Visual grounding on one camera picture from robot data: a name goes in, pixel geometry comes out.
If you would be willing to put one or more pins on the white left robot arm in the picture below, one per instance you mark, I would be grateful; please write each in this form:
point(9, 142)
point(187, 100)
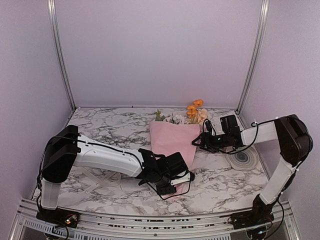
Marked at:
point(70, 148)

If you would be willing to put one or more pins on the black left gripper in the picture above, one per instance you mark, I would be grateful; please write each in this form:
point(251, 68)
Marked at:
point(162, 191)

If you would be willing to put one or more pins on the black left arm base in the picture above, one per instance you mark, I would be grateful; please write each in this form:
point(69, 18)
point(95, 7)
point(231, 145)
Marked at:
point(59, 216)

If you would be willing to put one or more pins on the white flower bunch green leaves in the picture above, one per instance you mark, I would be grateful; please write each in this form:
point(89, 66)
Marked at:
point(176, 119)

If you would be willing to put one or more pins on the peach flower long green stem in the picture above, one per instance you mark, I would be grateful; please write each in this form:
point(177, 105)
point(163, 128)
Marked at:
point(202, 115)

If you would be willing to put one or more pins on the orange flower stem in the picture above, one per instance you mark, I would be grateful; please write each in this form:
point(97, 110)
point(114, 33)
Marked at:
point(194, 112)

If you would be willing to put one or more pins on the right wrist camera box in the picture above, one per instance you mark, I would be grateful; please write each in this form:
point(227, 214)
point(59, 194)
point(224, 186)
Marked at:
point(230, 125)

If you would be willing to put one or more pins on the aluminium frame left post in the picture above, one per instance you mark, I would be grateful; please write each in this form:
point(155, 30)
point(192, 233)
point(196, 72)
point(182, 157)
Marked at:
point(59, 53)

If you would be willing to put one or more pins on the aluminium frame post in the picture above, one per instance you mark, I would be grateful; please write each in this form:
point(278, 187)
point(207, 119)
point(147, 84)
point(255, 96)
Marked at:
point(260, 33)
point(59, 53)

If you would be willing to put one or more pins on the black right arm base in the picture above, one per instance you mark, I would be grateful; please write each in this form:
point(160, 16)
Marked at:
point(259, 214)

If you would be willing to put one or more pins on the pink wrapping paper sheet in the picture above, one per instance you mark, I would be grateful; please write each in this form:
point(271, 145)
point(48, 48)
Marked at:
point(168, 138)

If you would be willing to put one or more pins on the grey swirl ceramic plate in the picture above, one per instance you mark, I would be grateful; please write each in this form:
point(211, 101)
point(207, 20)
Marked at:
point(246, 160)

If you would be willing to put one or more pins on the cream ribbon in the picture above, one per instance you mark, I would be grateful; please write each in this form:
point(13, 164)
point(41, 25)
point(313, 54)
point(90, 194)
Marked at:
point(111, 179)

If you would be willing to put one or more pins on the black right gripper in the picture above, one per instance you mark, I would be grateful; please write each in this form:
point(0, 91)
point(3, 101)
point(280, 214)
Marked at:
point(204, 135)

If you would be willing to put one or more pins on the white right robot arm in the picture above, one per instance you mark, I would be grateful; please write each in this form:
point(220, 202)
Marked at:
point(290, 132)

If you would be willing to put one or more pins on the aluminium front rail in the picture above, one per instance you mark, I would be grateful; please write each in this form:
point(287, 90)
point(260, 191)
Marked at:
point(103, 226)

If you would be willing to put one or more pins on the aluminium frame right post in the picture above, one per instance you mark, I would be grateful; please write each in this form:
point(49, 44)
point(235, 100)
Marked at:
point(260, 33)

